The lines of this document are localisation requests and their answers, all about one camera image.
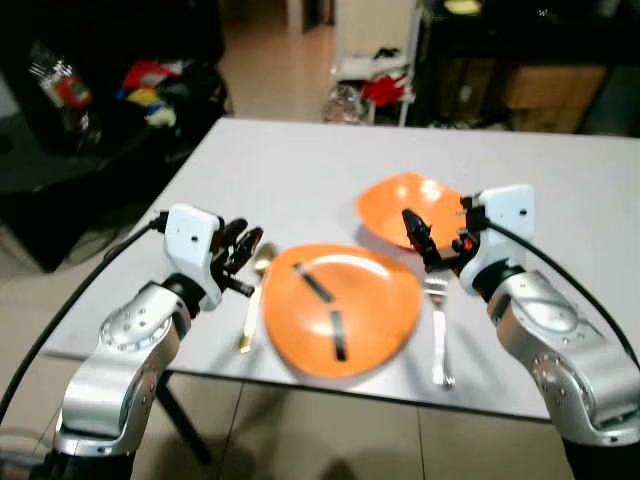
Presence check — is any black table leg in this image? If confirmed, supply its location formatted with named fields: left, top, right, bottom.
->
left=153, top=374, right=213, bottom=467

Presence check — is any dark shelf cabinet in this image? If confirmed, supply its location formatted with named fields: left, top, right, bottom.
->
left=420, top=0, right=640, bottom=137

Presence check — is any clear plastic bag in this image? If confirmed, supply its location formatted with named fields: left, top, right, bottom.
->
left=323, top=84, right=367, bottom=125

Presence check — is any silver fork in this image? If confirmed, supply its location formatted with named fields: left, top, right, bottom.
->
left=424, top=274, right=457, bottom=390

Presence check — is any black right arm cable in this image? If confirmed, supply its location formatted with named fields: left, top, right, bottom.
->
left=484, top=222, right=640, bottom=369

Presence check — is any black storage cabinet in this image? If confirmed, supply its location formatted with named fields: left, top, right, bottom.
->
left=0, top=0, right=229, bottom=273

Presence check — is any orange bowl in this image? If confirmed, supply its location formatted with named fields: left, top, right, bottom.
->
left=356, top=172, right=467, bottom=252

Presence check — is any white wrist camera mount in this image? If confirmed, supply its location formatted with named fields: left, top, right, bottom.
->
left=459, top=184, right=537, bottom=297
left=163, top=204, right=224, bottom=312

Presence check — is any red toy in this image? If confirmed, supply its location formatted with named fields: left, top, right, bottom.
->
left=121, top=58, right=183, bottom=93

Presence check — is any yellow toy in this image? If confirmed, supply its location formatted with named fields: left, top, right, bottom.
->
left=124, top=87, right=163, bottom=107

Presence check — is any orange plate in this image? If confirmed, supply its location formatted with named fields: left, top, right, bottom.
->
left=262, top=243, right=424, bottom=379

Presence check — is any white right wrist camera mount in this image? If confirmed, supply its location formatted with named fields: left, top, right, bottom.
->
left=459, top=184, right=537, bottom=297

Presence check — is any red cloth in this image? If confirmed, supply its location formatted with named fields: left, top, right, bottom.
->
left=361, top=74, right=410, bottom=108

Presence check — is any yellow flat item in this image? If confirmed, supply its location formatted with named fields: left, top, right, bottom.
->
left=444, top=0, right=484, bottom=16

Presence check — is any black strip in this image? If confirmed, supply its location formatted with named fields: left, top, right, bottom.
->
left=332, top=309, right=349, bottom=364
left=293, top=262, right=337, bottom=304

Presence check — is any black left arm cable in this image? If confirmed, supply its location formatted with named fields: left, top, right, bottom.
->
left=0, top=212, right=169, bottom=426

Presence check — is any white shelf unit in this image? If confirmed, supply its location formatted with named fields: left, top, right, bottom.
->
left=328, top=0, right=423, bottom=127

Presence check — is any clear bottle with red label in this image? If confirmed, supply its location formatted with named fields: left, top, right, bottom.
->
left=28, top=40, right=103, bottom=151

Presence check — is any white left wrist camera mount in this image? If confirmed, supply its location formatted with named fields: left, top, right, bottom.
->
left=163, top=204, right=224, bottom=312

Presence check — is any yellow-green toy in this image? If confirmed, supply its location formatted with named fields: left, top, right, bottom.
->
left=144, top=104, right=180, bottom=130

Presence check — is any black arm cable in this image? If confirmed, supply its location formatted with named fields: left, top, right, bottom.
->
left=0, top=212, right=169, bottom=426
left=484, top=222, right=640, bottom=369

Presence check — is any brown cardboard box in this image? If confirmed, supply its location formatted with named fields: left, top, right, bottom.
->
left=499, top=64, right=608, bottom=133

